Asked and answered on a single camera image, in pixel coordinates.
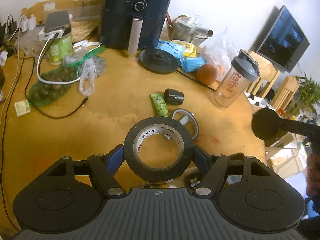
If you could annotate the blue snack packet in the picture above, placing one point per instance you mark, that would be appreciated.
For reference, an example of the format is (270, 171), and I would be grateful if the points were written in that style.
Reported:
(174, 49)

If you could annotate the black cylinder speaker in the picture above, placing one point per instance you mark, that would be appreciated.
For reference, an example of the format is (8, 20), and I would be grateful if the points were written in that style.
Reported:
(265, 123)

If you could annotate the container with foil roll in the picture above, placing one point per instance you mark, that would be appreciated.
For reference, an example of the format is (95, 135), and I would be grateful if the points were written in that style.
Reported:
(187, 28)

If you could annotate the cardboard box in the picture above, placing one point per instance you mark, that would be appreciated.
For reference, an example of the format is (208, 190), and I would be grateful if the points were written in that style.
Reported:
(287, 157)

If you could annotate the dark blue air fryer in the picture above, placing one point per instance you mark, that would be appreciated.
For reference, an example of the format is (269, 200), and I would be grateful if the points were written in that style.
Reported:
(132, 25)

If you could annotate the person right hand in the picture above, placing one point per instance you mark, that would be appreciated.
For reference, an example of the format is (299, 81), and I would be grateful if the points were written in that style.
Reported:
(313, 176)

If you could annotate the clear plastic bag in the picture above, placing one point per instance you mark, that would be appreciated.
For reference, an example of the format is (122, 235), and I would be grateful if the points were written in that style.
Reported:
(221, 53)

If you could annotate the blue wet wipes pack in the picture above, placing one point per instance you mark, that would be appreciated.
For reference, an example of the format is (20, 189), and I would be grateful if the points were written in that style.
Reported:
(191, 64)

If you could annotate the bag of flatbread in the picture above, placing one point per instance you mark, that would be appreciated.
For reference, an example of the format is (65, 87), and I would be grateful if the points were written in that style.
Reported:
(82, 29)

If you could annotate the clear bag of seeds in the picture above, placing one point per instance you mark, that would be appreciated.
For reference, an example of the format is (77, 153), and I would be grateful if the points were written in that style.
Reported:
(88, 66)

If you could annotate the black electrical tape roll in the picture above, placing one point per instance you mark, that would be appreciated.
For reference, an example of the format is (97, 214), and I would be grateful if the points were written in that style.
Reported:
(158, 149)

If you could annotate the green label can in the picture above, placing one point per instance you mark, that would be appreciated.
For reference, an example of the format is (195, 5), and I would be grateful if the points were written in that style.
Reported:
(60, 47)

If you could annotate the wall monitor screen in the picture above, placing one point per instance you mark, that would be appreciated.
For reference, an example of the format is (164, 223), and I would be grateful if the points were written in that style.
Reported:
(285, 42)

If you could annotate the green potted plant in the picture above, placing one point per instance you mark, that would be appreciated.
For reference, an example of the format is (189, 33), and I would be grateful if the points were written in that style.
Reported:
(306, 97)

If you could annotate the green hand cream tube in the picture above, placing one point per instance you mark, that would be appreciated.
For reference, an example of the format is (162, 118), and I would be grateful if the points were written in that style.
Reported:
(159, 105)

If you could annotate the black kettle base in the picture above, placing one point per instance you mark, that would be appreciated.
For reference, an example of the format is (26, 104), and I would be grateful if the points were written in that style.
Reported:
(158, 61)

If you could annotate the orange fruit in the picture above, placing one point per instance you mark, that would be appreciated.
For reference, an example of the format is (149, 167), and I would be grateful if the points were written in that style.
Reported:
(206, 74)

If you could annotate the silver foil stick packet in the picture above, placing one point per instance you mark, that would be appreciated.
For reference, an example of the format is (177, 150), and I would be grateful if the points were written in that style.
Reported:
(183, 121)

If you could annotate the yellow snack packet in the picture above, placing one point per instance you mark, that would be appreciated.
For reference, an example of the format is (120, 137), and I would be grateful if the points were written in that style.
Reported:
(190, 50)

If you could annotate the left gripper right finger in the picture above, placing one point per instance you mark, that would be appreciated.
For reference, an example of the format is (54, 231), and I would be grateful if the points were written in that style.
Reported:
(213, 169)

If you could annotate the clear shaker bottle grey lid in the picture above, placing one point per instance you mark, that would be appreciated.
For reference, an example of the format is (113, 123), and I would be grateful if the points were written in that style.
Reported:
(244, 70)

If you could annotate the green net bag of nuts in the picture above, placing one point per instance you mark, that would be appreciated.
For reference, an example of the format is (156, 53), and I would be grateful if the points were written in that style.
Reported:
(41, 94)

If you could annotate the wooden chair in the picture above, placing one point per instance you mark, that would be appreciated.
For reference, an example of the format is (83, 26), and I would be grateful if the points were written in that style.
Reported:
(268, 77)

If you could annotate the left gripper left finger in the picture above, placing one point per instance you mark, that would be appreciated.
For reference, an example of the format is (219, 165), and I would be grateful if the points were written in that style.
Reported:
(103, 167)

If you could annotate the small black cylinder cap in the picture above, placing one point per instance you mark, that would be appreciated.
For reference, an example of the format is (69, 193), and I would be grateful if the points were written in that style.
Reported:
(173, 97)

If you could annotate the small green tea sachet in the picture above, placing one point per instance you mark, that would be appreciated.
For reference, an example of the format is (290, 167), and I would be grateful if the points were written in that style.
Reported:
(22, 108)

